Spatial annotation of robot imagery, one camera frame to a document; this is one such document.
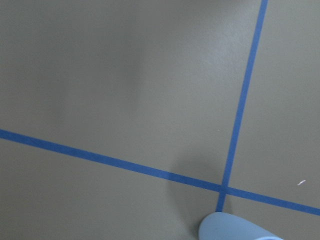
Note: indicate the light blue plastic cup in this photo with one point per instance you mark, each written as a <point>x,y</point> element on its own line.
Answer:
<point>225,226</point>

